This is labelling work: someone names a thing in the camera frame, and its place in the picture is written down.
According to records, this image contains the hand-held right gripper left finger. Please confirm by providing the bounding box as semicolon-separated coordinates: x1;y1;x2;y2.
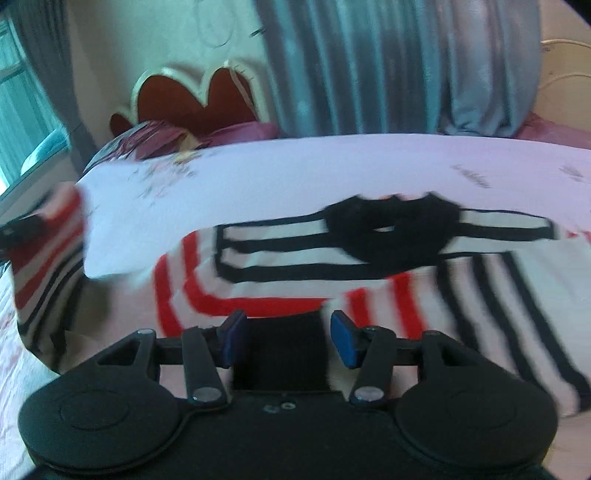
95;310;248;409

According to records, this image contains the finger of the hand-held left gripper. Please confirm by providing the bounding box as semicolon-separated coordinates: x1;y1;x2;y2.
0;216;49;254

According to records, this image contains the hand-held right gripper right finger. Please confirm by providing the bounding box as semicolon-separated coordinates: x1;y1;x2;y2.
330;310;483;408

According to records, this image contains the striped knitted sock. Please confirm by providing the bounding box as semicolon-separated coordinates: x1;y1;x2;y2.
9;189;591;418

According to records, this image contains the window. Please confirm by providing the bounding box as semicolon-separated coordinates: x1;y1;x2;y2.
0;14;71;197

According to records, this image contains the dark patterned pillow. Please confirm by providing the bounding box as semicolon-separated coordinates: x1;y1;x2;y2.
83;120;197;178

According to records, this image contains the floral bed sheet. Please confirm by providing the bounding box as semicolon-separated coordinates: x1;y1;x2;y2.
0;133;591;480

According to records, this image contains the grey curtain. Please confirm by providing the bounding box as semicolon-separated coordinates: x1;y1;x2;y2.
9;0;95;174

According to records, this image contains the pink pillow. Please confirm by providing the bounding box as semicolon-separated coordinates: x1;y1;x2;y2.
198;121;283;145

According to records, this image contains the red headboard with white trim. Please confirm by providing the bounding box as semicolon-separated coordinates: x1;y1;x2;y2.
110;61;260;138

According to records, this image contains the blue curtain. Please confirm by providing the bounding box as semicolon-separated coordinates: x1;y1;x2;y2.
252;0;542;139

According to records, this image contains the pink blanket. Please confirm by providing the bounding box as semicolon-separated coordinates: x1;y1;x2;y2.
515;112;591;151

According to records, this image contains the white arched bed frame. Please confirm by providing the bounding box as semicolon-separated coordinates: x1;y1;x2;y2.
538;38;591;118

